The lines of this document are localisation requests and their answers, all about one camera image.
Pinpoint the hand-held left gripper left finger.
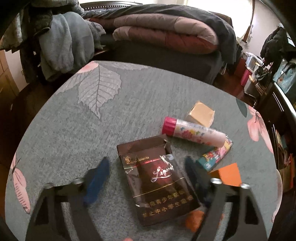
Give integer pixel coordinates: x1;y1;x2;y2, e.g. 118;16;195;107
25;157;111;241

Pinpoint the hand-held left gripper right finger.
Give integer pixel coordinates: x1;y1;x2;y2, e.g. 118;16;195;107
184;156;270;241

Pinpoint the brown cigarette pack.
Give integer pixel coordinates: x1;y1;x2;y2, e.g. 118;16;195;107
116;136;202;227

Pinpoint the colourful printed box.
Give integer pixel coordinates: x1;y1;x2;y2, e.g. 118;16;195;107
196;138;234;172

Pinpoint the orange small box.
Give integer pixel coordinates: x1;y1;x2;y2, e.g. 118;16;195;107
209;162;242;187

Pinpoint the pink-capped white tube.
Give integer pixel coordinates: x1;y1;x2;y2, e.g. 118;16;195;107
162;116;226;148

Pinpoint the orange crumpled wrapper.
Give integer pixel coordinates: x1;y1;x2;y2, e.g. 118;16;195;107
185;209;207;232

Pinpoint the tan small box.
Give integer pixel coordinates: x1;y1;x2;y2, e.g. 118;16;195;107
184;100;216;128

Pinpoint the dark wooden dresser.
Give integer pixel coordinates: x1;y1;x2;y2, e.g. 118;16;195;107
253;80;296;194

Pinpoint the red container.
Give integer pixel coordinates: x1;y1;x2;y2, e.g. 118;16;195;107
240;68;252;87

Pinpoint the bed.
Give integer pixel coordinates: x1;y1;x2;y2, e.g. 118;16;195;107
81;0;240;86

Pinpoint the clear plastic storage box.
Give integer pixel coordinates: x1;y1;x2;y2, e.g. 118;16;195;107
245;52;264;78

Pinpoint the light blue fleece robe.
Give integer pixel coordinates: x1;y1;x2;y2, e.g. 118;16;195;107
38;11;106;82

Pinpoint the pink folded quilt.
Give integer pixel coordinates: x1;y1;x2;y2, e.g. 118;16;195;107
88;13;220;55

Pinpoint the dark hanging coat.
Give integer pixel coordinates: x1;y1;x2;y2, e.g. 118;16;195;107
261;27;290;66

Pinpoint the sheer white curtain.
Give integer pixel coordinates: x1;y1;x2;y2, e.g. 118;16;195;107
232;0;256;41

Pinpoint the dark wooden headboard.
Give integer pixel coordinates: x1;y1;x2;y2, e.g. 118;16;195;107
80;1;144;11

